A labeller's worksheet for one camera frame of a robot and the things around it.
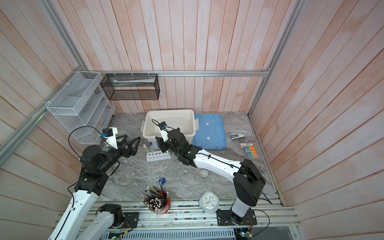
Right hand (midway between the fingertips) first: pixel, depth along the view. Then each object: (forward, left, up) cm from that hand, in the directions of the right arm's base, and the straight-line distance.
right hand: (158, 136), depth 78 cm
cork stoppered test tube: (-1, +9, -9) cm, 13 cm away
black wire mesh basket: (+41, +26, +2) cm, 49 cm away
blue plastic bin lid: (+20, -31, -24) cm, 44 cm away
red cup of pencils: (-30, -3, -6) cm, 31 cm away
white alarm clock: (-27, -27, -22) cm, 44 cm away
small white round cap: (-11, -25, -23) cm, 35 cm away
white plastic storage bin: (+26, -12, -16) cm, 33 cm away
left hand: (-6, +10, +5) cm, 13 cm away
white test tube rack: (-1, +4, -20) cm, 21 cm away
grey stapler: (+17, -49, -23) cm, 57 cm away
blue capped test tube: (+1, +6, -11) cm, 12 cm away
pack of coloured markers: (+7, -57, -23) cm, 62 cm away
